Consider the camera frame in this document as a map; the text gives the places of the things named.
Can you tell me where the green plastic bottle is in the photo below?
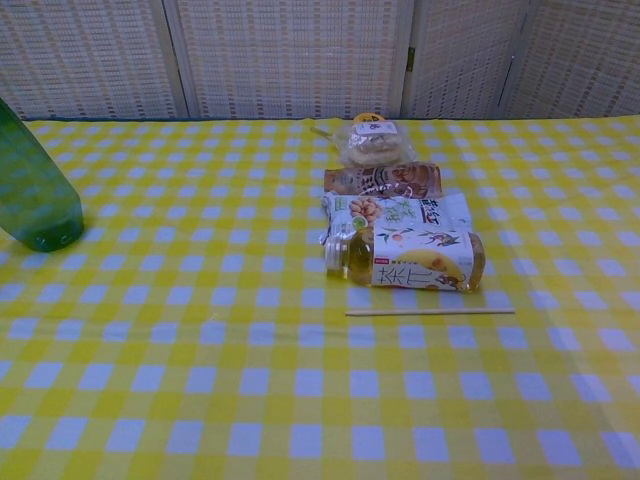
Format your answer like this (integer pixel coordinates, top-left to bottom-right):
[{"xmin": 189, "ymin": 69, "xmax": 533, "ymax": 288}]
[{"xmin": 0, "ymin": 97, "xmax": 85, "ymax": 253}]

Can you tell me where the tea bottle with white label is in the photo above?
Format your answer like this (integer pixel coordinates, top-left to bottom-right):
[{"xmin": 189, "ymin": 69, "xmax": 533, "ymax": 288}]
[{"xmin": 323, "ymin": 230, "xmax": 487, "ymax": 296}]

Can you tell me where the brown snack packet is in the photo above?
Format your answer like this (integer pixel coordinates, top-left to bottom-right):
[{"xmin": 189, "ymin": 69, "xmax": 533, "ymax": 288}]
[{"xmin": 323, "ymin": 162, "xmax": 444, "ymax": 200}]

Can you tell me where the white peanut snack bag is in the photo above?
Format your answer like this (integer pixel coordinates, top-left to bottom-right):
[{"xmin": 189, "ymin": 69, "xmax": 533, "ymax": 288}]
[{"xmin": 320, "ymin": 192, "xmax": 474, "ymax": 246}]

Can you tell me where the short wooden stick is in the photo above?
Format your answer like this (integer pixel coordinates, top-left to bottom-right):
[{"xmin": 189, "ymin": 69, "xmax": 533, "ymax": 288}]
[{"xmin": 309, "ymin": 126, "xmax": 346, "ymax": 146}]

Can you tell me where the clear bag of rice cakes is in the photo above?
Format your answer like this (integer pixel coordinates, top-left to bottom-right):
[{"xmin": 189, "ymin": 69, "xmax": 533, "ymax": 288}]
[{"xmin": 335, "ymin": 121, "xmax": 414, "ymax": 169}]

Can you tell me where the long thin wooden stick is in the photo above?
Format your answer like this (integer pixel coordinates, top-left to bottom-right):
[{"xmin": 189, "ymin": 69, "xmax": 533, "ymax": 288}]
[{"xmin": 344, "ymin": 307, "xmax": 516, "ymax": 318}]

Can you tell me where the yellow white checked tablecloth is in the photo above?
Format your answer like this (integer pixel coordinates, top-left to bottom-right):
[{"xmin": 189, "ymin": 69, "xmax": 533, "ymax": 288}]
[{"xmin": 0, "ymin": 115, "xmax": 640, "ymax": 480}]

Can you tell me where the woven folding screen panel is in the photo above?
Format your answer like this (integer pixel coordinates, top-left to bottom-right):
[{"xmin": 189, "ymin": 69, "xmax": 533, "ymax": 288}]
[
  {"xmin": 0, "ymin": 0, "xmax": 179, "ymax": 122},
  {"xmin": 402, "ymin": 0, "xmax": 534, "ymax": 121},
  {"xmin": 162, "ymin": 0, "xmax": 417, "ymax": 121},
  {"xmin": 499, "ymin": 0, "xmax": 640, "ymax": 119}
]

